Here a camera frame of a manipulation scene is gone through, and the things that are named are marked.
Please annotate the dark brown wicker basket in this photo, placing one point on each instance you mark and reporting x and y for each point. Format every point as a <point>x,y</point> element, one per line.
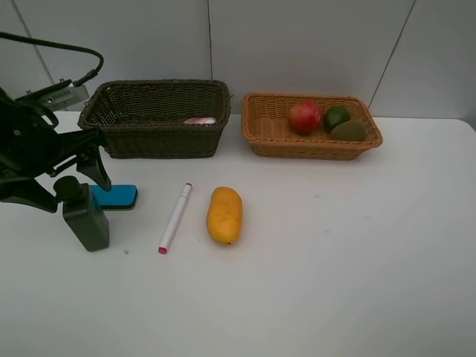
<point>144,118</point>

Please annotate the white marker pink caps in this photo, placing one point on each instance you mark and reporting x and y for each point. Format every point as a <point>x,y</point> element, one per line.
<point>175,219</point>

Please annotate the orange wicker basket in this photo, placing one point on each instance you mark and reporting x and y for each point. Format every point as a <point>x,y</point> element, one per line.
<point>265,126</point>

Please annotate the brown kiwi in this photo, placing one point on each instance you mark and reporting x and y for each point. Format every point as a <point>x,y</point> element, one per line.
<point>352,130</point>

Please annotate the blue whiteboard eraser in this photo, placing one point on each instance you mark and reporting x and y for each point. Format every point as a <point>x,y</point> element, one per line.
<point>120,197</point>

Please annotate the yellow mango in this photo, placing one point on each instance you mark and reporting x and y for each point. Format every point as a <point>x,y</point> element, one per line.
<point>224,216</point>

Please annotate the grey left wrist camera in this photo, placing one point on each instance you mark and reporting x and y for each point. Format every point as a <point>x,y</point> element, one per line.
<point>58,96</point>

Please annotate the red apple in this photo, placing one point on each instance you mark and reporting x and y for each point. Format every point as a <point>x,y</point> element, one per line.
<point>304,118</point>

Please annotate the dark green pump bottle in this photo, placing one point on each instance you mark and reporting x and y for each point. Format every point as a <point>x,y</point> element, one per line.
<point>82,213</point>

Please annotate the green avocado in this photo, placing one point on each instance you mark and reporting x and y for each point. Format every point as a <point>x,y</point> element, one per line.
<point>334,117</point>

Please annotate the pink bottle white cap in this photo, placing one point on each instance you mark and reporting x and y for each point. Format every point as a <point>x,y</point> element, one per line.
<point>200,121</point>

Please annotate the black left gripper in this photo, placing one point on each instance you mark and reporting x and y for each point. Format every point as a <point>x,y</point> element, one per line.
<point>30,147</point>

